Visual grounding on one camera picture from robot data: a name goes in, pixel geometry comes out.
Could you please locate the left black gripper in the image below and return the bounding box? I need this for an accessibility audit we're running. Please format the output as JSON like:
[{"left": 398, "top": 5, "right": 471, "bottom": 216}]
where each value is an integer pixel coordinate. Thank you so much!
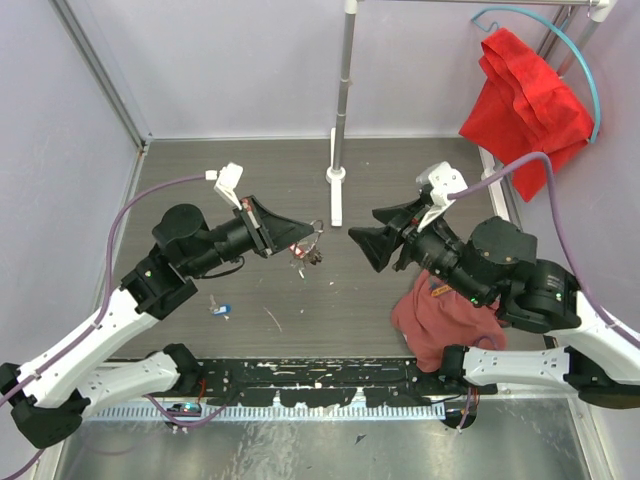
[{"left": 189, "top": 194, "right": 315, "bottom": 278}]

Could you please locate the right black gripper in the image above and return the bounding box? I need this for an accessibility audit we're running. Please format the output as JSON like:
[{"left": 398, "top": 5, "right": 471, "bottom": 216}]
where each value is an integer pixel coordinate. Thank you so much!
[{"left": 343, "top": 194, "right": 483, "bottom": 303}]

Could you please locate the metal keyring with keys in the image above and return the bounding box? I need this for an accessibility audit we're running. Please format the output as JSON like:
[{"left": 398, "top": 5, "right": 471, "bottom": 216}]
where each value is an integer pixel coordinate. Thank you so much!
[{"left": 290, "top": 219, "right": 324, "bottom": 281}]

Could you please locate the blue tagged key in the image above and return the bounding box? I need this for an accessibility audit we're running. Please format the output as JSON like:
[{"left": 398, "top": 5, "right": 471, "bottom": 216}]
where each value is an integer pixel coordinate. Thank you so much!
[{"left": 209, "top": 295, "right": 231, "bottom": 318}]

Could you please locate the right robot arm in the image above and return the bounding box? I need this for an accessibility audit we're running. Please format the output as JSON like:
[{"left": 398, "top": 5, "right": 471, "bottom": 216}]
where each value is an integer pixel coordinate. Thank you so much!
[{"left": 348, "top": 199, "right": 639, "bottom": 409}]

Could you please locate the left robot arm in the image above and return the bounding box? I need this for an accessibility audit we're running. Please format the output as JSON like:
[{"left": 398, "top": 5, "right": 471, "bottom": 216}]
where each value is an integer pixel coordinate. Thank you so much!
[{"left": 1, "top": 196, "right": 314, "bottom": 449}]

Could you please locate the red tagged key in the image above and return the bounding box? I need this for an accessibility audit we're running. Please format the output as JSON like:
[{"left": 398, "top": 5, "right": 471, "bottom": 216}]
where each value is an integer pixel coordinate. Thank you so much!
[{"left": 289, "top": 243, "right": 308, "bottom": 260}]

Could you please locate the white pole base foot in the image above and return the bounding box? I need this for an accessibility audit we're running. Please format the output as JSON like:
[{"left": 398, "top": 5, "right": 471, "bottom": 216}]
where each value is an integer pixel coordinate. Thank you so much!
[{"left": 325, "top": 128, "right": 346, "bottom": 228}]

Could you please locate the maroon printed t-shirt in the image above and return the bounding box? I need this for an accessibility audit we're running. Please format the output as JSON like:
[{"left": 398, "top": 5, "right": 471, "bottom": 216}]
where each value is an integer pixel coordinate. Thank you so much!
[{"left": 391, "top": 271, "right": 507, "bottom": 373}]

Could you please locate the black mounting plate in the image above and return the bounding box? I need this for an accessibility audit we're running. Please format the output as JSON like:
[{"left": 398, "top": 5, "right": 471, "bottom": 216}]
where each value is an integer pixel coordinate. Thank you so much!
[{"left": 183, "top": 358, "right": 466, "bottom": 408}]

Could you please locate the red cloth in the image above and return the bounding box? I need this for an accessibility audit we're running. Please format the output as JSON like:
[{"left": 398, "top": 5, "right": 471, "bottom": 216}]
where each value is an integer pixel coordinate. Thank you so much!
[{"left": 459, "top": 28, "right": 595, "bottom": 172}]

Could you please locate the metal rack pole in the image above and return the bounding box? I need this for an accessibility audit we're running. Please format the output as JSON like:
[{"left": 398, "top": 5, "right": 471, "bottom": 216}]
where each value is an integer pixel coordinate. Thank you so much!
[{"left": 332, "top": 0, "right": 358, "bottom": 172}]

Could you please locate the blue clothes hanger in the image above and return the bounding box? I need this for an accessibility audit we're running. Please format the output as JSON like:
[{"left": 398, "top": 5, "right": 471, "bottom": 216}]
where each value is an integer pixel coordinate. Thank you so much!
[{"left": 470, "top": 6, "right": 602, "bottom": 143}]

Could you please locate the aluminium corner profile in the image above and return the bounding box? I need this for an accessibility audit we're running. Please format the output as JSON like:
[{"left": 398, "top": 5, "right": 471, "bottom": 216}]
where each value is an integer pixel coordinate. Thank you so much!
[{"left": 49, "top": 1, "right": 152, "bottom": 150}]

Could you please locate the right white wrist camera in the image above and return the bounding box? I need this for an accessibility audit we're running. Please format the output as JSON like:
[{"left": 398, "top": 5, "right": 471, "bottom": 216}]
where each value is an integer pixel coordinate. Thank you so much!
[{"left": 416, "top": 161, "right": 468, "bottom": 233}]

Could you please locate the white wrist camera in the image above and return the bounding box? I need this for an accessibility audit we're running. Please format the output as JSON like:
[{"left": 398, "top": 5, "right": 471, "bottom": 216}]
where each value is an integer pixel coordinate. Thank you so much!
[
  {"left": 205, "top": 162, "right": 244, "bottom": 209},
  {"left": 416, "top": 161, "right": 468, "bottom": 233}
]

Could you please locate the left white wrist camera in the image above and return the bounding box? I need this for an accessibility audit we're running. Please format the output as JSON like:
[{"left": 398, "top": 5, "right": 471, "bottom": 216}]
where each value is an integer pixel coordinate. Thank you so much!
[{"left": 205, "top": 162, "right": 244, "bottom": 209}]

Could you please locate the slotted cable duct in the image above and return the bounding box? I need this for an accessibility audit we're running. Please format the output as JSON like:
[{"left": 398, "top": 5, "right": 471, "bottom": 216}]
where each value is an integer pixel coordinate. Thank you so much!
[{"left": 91, "top": 401, "right": 446, "bottom": 422}]

